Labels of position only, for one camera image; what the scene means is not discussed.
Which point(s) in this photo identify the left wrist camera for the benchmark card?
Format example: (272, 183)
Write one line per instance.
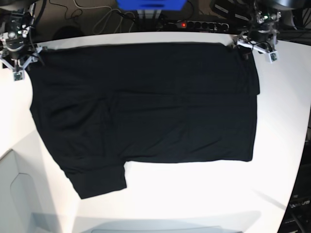
(272, 57)

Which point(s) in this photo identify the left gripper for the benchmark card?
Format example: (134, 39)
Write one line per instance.
(263, 41)

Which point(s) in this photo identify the black box labelled OpenArm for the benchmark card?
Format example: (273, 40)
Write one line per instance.
(300, 201)

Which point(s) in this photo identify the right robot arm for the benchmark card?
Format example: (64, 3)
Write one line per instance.
(19, 20)

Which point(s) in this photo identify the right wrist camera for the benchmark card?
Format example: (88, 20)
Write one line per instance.
(18, 75)

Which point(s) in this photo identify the black T-shirt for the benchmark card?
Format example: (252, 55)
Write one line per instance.
(97, 108)

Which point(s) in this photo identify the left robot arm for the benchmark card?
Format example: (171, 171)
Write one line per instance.
(262, 17)

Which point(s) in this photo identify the blue plastic bin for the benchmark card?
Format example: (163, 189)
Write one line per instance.
(171, 5)

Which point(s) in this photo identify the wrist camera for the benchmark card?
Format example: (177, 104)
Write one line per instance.
(272, 57)
(18, 75)

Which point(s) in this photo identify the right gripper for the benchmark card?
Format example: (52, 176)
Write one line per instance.
(15, 53)

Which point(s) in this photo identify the black power strip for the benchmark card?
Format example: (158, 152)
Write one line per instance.
(198, 26)

